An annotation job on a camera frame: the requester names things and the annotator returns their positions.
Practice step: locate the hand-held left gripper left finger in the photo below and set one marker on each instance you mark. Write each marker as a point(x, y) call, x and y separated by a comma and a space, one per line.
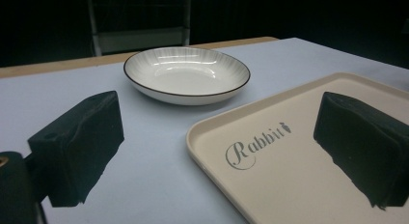
point(77, 146)

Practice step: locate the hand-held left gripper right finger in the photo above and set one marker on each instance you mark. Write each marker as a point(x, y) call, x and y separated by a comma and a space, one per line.
point(363, 137)

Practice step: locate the beige plastic tray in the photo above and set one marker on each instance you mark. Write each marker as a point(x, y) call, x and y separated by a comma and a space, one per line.
point(299, 159)

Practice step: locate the white dark-rimmed plate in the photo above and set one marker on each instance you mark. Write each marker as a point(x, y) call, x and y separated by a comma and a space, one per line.
point(188, 76)

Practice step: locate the grey metal chair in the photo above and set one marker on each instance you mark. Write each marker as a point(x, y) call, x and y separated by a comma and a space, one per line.
point(138, 37)

